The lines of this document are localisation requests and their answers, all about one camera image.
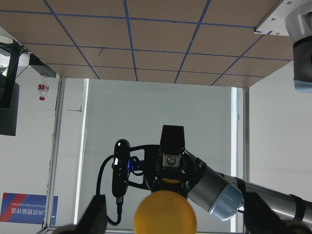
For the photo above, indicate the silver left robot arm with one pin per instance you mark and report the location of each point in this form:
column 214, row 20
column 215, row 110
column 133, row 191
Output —
column 223, row 195

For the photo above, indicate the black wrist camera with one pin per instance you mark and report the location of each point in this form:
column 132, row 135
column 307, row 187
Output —
column 121, row 167

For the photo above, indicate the blue red wall sign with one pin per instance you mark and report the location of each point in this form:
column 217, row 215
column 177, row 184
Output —
column 23, row 208

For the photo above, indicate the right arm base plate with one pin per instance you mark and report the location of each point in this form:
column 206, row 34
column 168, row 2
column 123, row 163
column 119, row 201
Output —
column 274, row 21

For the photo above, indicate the clear plastic bottle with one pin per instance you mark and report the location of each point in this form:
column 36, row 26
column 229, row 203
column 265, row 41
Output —
column 43, row 88

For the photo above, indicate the yellow push button switch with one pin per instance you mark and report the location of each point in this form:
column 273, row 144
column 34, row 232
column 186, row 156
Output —
column 165, row 212

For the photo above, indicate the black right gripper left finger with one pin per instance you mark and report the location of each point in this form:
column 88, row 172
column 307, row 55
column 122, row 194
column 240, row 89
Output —
column 94, row 219

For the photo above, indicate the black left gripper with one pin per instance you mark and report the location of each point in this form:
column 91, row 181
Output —
column 164, row 171

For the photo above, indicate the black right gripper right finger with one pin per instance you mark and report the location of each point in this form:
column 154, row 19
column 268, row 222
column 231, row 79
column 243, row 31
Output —
column 259, row 218

